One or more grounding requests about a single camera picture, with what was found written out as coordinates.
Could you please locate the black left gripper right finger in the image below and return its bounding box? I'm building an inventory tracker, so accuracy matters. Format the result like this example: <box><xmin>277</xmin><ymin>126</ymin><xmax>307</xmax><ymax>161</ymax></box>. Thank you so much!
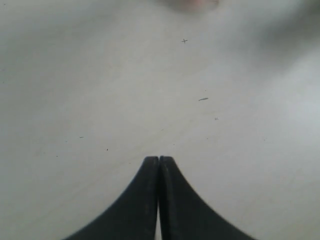
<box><xmin>158</xmin><ymin>156</ymin><xmax>253</xmax><ymax>240</ymax></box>

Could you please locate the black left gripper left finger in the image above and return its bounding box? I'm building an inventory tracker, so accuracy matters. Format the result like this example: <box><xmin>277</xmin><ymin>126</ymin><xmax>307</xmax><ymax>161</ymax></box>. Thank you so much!
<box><xmin>67</xmin><ymin>156</ymin><xmax>159</xmax><ymax>240</ymax></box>

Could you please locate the pink peach soda bottle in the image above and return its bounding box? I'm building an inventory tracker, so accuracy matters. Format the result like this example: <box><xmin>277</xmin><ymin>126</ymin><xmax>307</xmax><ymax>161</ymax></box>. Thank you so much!
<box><xmin>159</xmin><ymin>0</ymin><xmax>220</xmax><ymax>12</ymax></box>

